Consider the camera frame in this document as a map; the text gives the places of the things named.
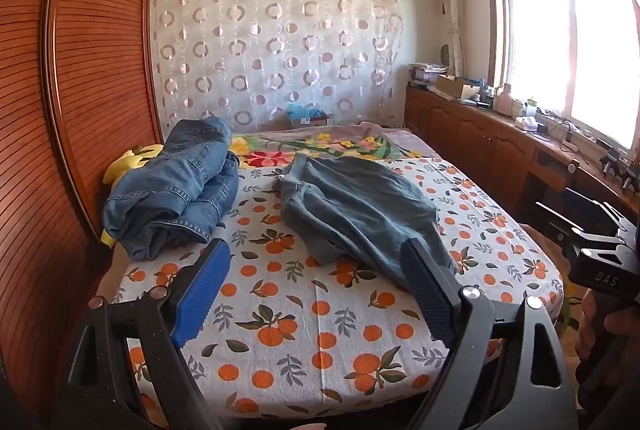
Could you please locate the window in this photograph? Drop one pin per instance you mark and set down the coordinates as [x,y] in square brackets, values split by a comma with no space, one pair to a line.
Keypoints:
[535,20]

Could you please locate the grey-blue pants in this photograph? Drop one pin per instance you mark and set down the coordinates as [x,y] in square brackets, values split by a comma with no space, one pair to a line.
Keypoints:
[350,200]

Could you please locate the blue denim jeans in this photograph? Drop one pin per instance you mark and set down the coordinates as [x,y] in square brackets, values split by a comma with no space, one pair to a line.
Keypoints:
[165,190]

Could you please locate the stack of papers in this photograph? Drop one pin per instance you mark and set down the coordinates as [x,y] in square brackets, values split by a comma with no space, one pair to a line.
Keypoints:
[427,72]

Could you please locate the person's right hand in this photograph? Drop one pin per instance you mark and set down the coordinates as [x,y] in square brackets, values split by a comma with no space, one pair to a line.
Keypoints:
[592,325]

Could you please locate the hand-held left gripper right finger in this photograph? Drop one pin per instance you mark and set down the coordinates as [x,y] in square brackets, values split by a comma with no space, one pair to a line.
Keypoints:
[427,290]

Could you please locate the white plastic bottle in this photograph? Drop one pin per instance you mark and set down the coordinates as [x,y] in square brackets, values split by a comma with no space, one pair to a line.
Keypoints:
[504,101]

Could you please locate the patterned window curtain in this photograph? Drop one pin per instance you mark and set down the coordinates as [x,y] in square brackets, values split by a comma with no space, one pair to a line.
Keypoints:
[450,0]

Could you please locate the small cardboard box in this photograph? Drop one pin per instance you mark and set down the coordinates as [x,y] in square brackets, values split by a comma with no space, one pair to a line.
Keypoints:
[320,121]

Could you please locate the floral blanket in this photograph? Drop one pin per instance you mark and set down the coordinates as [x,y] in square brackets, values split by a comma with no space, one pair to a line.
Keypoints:
[310,145]

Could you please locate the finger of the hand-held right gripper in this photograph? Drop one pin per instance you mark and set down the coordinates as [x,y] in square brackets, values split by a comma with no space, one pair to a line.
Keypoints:
[595,207]
[557,222]

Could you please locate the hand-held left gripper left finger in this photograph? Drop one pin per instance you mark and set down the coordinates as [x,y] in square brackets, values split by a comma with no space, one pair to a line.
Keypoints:
[202,295]

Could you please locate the orange fruit print bedsheet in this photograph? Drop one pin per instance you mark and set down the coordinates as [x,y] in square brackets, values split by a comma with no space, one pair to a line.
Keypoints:
[310,325]

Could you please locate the yellow plush toy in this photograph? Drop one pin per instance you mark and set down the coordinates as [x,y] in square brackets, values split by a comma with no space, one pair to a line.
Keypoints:
[130,157]

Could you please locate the long wooden cabinet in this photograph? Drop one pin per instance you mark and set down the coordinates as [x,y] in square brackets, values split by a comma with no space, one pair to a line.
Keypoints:
[465,135]

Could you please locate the open cardboard box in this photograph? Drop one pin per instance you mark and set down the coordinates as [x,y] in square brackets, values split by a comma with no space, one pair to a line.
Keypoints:
[455,87]

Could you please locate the blue plastic bag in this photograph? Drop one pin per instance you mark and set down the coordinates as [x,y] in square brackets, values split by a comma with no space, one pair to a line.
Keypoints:
[302,111]

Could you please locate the wooden louvred wardrobe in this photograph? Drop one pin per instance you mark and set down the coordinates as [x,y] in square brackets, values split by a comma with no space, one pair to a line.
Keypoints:
[75,85]

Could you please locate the small black stand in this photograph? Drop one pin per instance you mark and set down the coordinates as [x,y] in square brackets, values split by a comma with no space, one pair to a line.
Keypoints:
[609,159]
[631,177]

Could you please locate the circle pattern sheer curtain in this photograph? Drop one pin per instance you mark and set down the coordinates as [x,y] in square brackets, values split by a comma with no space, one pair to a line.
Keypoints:
[275,50]

